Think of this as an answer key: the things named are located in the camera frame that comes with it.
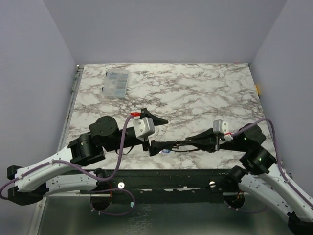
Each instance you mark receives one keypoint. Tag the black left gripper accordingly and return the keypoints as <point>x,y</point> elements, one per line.
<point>157,146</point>

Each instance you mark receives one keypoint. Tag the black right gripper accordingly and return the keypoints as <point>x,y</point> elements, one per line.
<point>216,143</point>

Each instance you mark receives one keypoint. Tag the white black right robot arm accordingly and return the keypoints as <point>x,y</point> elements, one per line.
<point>261,174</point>

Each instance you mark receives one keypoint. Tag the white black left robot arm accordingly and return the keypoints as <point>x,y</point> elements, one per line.
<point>32,183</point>

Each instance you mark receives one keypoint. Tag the clear plastic organizer box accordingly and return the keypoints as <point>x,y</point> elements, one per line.
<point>115,83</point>

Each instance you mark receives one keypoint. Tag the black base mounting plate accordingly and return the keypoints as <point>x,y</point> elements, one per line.
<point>160,186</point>

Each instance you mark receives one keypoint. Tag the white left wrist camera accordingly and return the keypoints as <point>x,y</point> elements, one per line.
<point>143,128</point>

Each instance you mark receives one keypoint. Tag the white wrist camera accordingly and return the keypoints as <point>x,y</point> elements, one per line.
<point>220,127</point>
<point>143,128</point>

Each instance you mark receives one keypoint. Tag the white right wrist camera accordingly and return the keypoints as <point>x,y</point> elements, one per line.
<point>220,127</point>

